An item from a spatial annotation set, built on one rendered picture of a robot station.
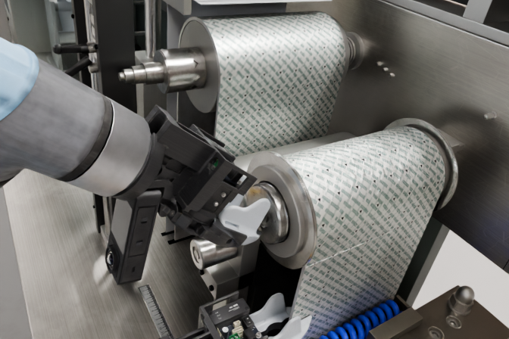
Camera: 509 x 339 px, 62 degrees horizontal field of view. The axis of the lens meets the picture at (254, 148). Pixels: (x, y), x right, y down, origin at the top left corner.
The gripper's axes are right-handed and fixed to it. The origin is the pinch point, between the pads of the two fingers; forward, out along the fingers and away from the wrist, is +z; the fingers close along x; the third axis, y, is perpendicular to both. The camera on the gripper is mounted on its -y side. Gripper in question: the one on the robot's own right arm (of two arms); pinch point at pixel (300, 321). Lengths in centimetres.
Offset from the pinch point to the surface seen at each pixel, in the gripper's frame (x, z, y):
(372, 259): -0.3, 10.9, 7.3
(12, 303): 115, -40, -109
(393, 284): -0.2, 19.3, -2.4
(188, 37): 34.7, -2.0, 28.1
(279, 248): 3.2, -3.5, 12.5
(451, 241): 56, 174, -109
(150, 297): 26.6, -11.8, -19.0
